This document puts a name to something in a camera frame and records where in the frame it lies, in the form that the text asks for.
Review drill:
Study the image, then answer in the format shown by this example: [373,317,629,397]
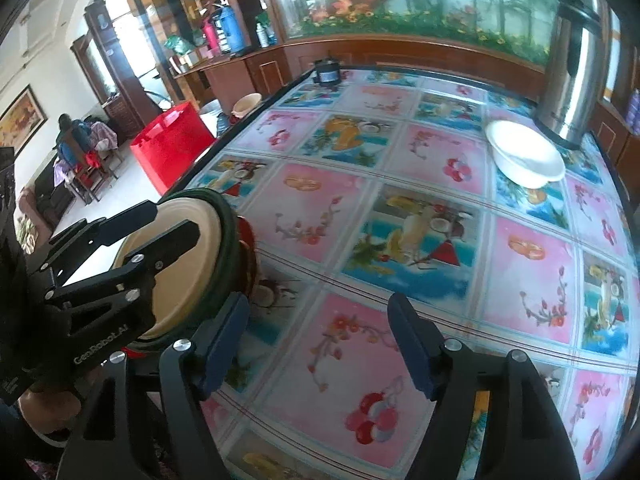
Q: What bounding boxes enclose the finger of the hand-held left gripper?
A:
[22,201,160,282]
[45,222,202,313]

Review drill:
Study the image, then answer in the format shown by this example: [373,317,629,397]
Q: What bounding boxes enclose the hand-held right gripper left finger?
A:
[57,292,251,480]

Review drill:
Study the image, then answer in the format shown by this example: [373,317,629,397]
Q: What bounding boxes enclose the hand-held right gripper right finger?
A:
[387,292,586,480]

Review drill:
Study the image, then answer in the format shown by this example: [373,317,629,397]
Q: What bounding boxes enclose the cream white bowl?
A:
[117,200,223,341]

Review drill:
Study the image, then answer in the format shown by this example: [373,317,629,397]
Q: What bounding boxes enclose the green plastic basin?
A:
[111,189,251,353]

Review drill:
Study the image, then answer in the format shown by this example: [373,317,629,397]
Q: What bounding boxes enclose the person's left forearm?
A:
[0,400,71,480]

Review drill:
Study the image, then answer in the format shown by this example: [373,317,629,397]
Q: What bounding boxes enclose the person's left hand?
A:
[17,387,88,443]

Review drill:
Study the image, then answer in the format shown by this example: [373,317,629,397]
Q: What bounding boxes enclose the wooden chair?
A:
[70,155,123,206]

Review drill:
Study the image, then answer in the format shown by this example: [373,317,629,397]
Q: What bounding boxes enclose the dark sofa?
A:
[17,160,66,241]

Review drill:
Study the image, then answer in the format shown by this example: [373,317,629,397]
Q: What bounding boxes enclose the red bag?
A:
[130,101,216,196]

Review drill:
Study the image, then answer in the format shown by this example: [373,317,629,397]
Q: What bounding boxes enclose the fruit print tablecloth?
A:
[185,67,640,480]

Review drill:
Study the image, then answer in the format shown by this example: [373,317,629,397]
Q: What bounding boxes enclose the grey metal basin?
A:
[199,101,223,133]

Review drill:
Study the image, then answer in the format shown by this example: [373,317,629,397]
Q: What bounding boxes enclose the tall wooden display cabinet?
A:
[72,2,161,128]

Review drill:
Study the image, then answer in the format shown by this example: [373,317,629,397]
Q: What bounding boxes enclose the green packets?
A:
[165,35,193,58]

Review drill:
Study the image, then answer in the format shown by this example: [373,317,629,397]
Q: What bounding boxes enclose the red thermos flask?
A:
[202,20,221,53]

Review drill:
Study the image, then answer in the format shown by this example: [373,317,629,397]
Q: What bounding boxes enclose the blue thermos flask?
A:
[222,5,247,53]

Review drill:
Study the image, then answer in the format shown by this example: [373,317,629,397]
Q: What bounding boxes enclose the small black jar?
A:
[312,57,343,86]

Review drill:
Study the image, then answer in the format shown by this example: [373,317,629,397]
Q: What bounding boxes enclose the steel thermos jug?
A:
[532,0,603,151]

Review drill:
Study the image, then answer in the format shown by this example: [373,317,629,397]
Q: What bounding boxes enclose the purple bottle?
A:
[627,87,640,136]

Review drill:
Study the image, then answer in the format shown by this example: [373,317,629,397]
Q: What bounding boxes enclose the decorative plant aquarium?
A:
[260,0,571,66]

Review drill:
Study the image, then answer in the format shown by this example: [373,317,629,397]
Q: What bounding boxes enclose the framed wall painting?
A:
[0,85,49,156]

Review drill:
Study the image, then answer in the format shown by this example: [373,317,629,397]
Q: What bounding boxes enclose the cream bowl with handles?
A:
[231,92,263,120]

